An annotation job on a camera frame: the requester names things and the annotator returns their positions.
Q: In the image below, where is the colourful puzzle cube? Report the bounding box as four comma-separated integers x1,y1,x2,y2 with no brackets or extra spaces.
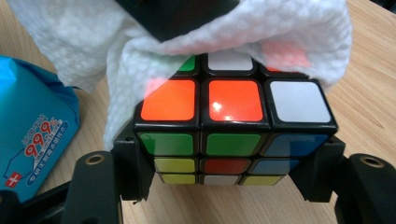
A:
133,52,339,188

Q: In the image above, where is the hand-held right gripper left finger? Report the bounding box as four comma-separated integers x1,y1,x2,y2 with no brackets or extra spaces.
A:
111,119,156,202

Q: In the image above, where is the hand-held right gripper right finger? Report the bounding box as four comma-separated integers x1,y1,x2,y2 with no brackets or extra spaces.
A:
289,134,347,203

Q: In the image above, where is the white wet wipe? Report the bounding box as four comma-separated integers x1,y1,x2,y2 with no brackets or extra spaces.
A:
6,0,353,152

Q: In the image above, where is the blue wet wipe packet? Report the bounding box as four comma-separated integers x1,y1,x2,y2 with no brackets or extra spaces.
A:
0,55,81,203

